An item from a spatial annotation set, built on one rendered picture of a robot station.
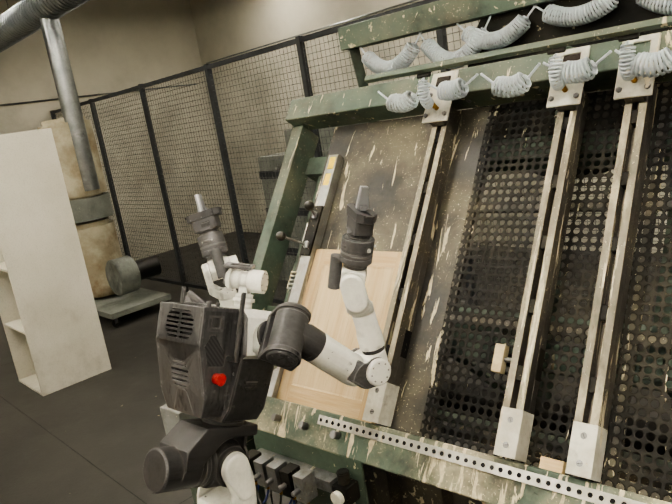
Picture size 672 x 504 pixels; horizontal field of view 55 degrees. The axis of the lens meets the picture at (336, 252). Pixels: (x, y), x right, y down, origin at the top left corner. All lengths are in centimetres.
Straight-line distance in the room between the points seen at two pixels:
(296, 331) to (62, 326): 416
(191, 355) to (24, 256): 391
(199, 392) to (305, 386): 64
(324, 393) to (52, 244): 373
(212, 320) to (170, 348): 16
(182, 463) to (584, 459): 99
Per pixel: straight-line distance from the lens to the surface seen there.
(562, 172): 194
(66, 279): 564
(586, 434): 171
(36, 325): 561
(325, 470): 217
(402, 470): 195
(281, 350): 161
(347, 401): 214
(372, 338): 178
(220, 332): 170
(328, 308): 229
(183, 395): 178
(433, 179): 215
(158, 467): 177
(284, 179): 266
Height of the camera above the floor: 185
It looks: 13 degrees down
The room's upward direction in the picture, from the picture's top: 9 degrees counter-clockwise
